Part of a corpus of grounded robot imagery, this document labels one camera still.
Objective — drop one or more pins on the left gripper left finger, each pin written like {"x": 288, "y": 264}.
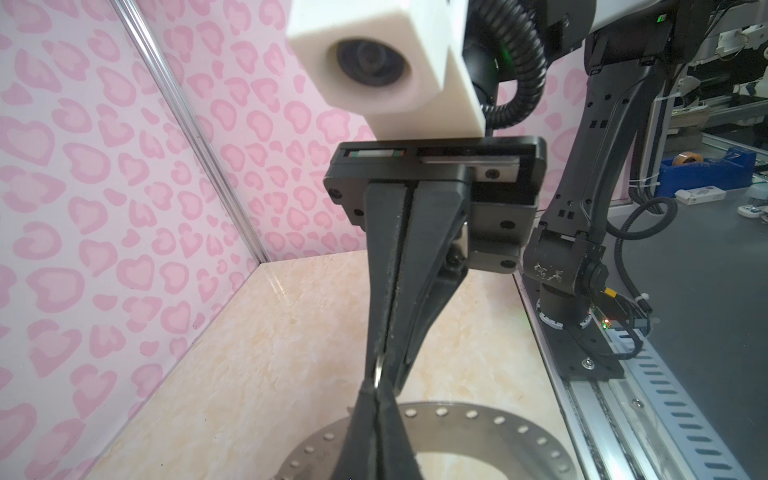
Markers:
{"x": 358, "y": 456}

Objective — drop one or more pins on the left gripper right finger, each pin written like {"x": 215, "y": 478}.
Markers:
{"x": 395, "y": 457}

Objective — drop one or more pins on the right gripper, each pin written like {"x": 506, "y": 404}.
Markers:
{"x": 414, "y": 265}

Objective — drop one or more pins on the metal perforated ring disc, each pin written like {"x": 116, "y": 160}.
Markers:
{"x": 513, "y": 445}

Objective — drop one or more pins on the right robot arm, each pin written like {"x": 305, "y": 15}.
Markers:
{"x": 628, "y": 60}

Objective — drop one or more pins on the blue tape dispenser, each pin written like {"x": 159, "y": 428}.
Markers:
{"x": 734, "y": 170}

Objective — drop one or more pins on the white small box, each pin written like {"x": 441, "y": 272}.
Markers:
{"x": 701, "y": 195}

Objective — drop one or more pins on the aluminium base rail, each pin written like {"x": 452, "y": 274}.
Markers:
{"x": 638, "y": 423}

